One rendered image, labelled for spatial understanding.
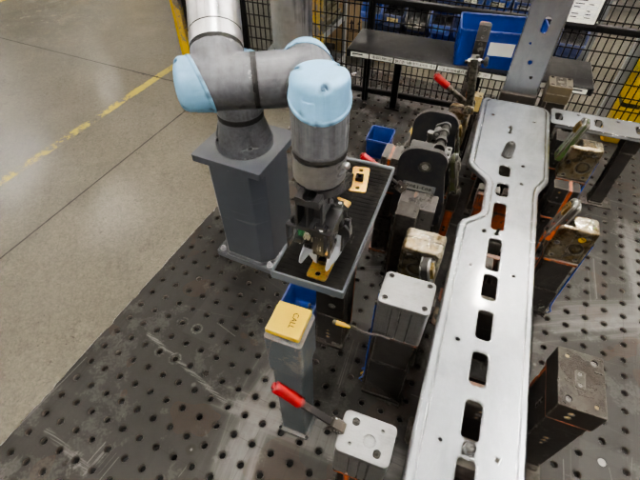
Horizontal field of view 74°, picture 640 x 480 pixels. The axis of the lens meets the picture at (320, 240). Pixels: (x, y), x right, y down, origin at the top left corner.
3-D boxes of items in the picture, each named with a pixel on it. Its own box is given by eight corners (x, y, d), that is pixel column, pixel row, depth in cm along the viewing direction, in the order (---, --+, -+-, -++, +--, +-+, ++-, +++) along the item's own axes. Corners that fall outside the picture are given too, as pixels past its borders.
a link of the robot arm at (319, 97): (346, 51, 53) (360, 86, 47) (343, 129, 61) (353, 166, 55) (283, 55, 52) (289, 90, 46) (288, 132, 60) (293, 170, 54)
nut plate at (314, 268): (325, 282, 75) (325, 278, 74) (305, 276, 76) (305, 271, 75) (341, 249, 80) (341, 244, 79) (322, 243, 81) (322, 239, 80)
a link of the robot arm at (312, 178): (304, 130, 61) (359, 142, 59) (305, 156, 64) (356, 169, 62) (282, 160, 56) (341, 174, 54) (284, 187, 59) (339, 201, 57)
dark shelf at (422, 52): (590, 97, 148) (594, 89, 146) (346, 56, 170) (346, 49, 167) (588, 69, 162) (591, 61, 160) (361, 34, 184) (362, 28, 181)
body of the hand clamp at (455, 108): (445, 199, 157) (470, 114, 131) (427, 194, 159) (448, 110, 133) (448, 189, 161) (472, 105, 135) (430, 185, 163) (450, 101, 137)
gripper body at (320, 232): (285, 249, 67) (280, 191, 58) (306, 213, 73) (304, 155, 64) (330, 262, 65) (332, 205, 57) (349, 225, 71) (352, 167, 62)
